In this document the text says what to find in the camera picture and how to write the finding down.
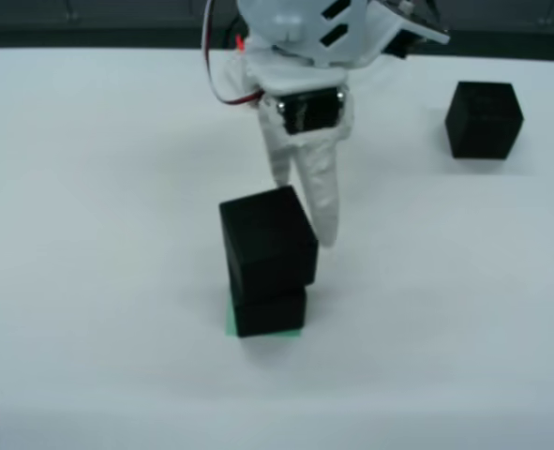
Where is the smooth black cube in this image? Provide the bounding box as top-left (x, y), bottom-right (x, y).
top-left (229, 284), bottom-right (307, 338)
top-left (218, 186), bottom-right (319, 301)

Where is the black cube with rough face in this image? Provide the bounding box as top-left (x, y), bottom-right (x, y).
top-left (443, 81), bottom-right (525, 160)

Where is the green square paper sheet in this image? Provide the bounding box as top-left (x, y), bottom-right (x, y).
top-left (224, 299), bottom-right (304, 338)

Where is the dark grey cabinet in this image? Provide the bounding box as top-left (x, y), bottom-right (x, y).
top-left (0, 0), bottom-right (554, 51)

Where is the red and white servo wire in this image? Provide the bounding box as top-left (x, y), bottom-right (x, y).
top-left (202, 0), bottom-right (266, 109)

